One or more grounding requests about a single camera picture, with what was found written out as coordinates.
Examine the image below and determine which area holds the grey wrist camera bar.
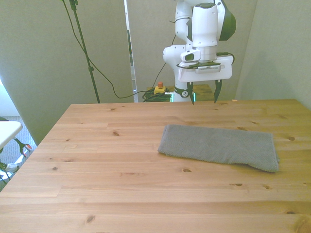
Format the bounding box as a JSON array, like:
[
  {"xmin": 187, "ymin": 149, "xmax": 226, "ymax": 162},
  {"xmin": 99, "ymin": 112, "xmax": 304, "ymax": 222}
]
[{"xmin": 195, "ymin": 64, "xmax": 223, "ymax": 74}]

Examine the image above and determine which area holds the white folding side table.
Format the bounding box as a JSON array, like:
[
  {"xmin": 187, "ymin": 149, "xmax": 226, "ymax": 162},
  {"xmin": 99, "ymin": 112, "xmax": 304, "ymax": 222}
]
[{"xmin": 0, "ymin": 120, "xmax": 24, "ymax": 150}]

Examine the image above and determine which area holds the coiled dark cable bundle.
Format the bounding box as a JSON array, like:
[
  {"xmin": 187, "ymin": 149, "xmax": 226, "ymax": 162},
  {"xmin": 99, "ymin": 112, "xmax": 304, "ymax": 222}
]
[{"xmin": 141, "ymin": 89, "xmax": 174, "ymax": 103}]

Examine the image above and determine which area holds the grey terry towel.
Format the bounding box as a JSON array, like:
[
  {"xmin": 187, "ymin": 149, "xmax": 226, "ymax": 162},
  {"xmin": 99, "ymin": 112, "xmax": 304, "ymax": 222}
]
[{"xmin": 157, "ymin": 124, "xmax": 280, "ymax": 173}]

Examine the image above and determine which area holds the thin dark stand cable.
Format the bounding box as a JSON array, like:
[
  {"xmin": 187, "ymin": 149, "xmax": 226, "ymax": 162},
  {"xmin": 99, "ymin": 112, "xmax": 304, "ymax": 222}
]
[{"xmin": 60, "ymin": 0, "xmax": 149, "ymax": 99}]

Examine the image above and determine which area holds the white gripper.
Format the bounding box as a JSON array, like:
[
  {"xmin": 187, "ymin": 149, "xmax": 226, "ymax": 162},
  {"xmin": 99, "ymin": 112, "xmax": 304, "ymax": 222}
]
[{"xmin": 177, "ymin": 54, "xmax": 233, "ymax": 106}]

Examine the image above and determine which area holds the yellow emergency stop box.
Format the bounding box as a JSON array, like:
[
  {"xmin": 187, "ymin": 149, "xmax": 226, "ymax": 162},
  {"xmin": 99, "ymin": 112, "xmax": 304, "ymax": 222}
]
[{"xmin": 154, "ymin": 81, "xmax": 169, "ymax": 96}]

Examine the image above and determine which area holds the dark camera stand pole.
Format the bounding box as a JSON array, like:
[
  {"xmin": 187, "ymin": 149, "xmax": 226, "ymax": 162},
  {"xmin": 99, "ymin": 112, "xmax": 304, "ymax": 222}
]
[{"xmin": 69, "ymin": 0, "xmax": 102, "ymax": 104}]

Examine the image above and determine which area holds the black clamp with orange tips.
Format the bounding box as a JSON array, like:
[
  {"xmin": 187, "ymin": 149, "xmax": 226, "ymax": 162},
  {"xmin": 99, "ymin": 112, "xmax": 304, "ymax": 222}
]
[{"xmin": 14, "ymin": 137, "xmax": 33, "ymax": 156}]

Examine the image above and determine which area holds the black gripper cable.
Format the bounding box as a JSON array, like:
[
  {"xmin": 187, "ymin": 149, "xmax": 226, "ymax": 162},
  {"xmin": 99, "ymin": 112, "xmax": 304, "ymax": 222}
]
[{"xmin": 216, "ymin": 51, "xmax": 235, "ymax": 65}]

